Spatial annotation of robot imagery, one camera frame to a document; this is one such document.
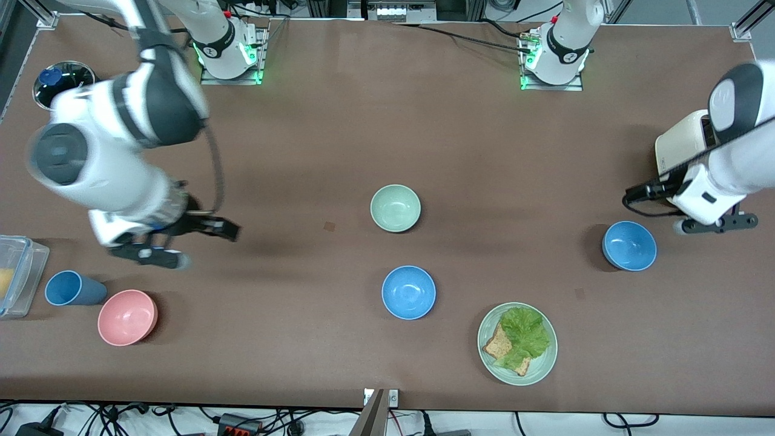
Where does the blue bowl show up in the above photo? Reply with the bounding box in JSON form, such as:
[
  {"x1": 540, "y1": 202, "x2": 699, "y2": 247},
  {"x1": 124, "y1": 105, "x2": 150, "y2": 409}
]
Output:
[
  {"x1": 381, "y1": 265, "x2": 437, "y2": 320},
  {"x1": 602, "y1": 221, "x2": 658, "y2": 272}
]

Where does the light green bowl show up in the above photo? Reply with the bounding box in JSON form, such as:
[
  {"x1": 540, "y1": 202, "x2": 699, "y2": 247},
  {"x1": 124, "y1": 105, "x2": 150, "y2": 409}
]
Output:
[{"x1": 371, "y1": 184, "x2": 421, "y2": 233}]

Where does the pink bowl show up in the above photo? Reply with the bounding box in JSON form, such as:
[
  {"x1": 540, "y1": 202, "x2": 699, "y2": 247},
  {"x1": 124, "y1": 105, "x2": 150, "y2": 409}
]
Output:
[{"x1": 97, "y1": 289, "x2": 159, "y2": 347}]

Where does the white toaster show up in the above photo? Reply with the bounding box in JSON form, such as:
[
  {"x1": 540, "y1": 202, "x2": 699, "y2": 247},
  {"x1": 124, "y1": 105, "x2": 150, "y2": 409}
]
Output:
[{"x1": 655, "y1": 110, "x2": 727, "y2": 185}]

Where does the blue plastic cup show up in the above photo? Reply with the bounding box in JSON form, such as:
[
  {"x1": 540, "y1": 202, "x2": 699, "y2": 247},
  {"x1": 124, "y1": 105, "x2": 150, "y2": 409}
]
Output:
[{"x1": 45, "y1": 270, "x2": 108, "y2": 306}]

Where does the clear plastic container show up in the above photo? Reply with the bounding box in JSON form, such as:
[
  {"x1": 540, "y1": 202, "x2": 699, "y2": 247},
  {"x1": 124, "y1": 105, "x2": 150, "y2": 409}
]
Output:
[{"x1": 0, "y1": 235, "x2": 50, "y2": 319}]

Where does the black pot with glass lid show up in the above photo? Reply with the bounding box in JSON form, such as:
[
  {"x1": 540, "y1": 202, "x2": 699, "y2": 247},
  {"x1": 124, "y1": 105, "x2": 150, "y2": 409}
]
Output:
[{"x1": 32, "y1": 61, "x2": 96, "y2": 111}]

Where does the green lettuce leaf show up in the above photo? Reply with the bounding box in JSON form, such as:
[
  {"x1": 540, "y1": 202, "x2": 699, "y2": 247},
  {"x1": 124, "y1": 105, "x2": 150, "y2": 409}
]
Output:
[{"x1": 493, "y1": 307, "x2": 552, "y2": 371}]

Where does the black orange power adapter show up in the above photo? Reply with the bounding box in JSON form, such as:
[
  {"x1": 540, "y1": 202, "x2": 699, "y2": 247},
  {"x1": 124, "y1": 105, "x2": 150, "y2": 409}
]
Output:
[{"x1": 217, "y1": 413, "x2": 262, "y2": 436}]

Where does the light green plate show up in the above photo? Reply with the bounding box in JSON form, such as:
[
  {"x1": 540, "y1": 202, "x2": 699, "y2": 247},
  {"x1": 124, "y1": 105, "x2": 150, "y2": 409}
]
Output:
[{"x1": 477, "y1": 302, "x2": 558, "y2": 386}]

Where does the brown bread slice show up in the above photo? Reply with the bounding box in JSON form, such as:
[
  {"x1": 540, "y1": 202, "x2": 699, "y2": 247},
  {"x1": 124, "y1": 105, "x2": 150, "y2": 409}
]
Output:
[{"x1": 483, "y1": 324, "x2": 533, "y2": 377}]

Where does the grey equipment box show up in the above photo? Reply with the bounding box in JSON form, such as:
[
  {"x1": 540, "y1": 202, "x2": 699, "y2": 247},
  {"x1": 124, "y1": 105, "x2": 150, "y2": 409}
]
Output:
[{"x1": 348, "y1": 0, "x2": 438, "y2": 22}]

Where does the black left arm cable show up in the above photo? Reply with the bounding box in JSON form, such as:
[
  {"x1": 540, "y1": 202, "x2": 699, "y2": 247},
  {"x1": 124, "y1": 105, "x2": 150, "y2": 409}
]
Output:
[{"x1": 622, "y1": 118, "x2": 775, "y2": 217}]

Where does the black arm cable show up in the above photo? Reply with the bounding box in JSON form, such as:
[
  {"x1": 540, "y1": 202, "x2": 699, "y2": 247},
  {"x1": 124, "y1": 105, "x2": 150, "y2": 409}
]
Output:
[
  {"x1": 79, "y1": 9, "x2": 226, "y2": 214},
  {"x1": 622, "y1": 118, "x2": 775, "y2": 217}
]

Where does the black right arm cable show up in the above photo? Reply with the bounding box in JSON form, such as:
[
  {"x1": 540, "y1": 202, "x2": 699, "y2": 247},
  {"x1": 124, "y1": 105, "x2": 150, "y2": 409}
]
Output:
[{"x1": 79, "y1": 9, "x2": 226, "y2": 214}]

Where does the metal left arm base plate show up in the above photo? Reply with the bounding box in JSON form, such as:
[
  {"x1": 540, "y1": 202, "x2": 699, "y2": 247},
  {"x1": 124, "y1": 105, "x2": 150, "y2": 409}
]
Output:
[{"x1": 519, "y1": 30, "x2": 585, "y2": 91}]

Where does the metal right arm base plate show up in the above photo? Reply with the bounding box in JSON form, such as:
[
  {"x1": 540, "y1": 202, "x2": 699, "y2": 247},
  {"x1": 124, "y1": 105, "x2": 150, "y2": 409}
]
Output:
[{"x1": 200, "y1": 27, "x2": 267, "y2": 85}]

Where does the black looped cable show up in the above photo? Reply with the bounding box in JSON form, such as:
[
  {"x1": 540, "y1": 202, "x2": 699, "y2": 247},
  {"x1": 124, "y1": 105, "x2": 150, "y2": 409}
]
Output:
[{"x1": 602, "y1": 413, "x2": 659, "y2": 428}]

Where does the black cable on table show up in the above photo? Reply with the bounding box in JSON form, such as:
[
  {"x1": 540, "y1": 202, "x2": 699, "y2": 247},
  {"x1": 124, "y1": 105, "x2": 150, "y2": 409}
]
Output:
[{"x1": 394, "y1": 22, "x2": 535, "y2": 54}]

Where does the grey camera post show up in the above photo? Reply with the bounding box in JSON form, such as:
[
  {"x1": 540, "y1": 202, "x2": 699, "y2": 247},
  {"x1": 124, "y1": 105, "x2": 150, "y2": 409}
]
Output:
[{"x1": 348, "y1": 389, "x2": 386, "y2": 436}]

